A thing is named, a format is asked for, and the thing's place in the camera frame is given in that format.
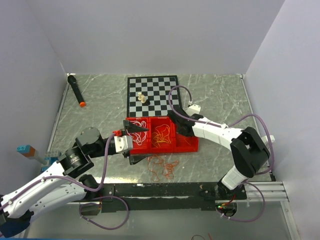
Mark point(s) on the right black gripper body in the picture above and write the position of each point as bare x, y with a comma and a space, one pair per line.
179, 131

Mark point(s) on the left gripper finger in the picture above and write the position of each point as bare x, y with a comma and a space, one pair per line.
134, 159
129, 128

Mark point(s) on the red three-compartment bin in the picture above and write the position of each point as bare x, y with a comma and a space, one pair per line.
161, 137

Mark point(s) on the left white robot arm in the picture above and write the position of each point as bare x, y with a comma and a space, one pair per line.
65, 180

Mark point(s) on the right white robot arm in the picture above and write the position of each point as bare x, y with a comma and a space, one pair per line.
248, 149

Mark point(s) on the cream chess piece short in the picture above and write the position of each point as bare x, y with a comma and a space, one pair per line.
143, 100

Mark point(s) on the black chess piece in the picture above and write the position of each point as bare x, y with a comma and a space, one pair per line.
147, 102

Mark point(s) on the cream chess piece tall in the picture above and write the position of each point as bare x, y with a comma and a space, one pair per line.
139, 96

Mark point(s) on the black white chessboard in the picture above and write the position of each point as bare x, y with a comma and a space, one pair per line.
155, 89

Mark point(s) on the blue lego bricks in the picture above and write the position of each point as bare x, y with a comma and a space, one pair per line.
50, 157

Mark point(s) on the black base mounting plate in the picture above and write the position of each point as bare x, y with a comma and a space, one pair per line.
170, 195

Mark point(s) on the blue brown toy block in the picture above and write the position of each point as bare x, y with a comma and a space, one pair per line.
30, 153

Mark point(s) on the black marker orange cap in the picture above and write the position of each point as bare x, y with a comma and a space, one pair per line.
73, 83

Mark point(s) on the white grey stand device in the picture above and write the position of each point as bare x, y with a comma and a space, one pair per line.
266, 139

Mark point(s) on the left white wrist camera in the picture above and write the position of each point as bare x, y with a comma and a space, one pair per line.
123, 143

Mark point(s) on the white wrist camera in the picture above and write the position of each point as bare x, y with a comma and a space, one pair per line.
123, 143
193, 109

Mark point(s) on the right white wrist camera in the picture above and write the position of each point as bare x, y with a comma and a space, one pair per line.
193, 109

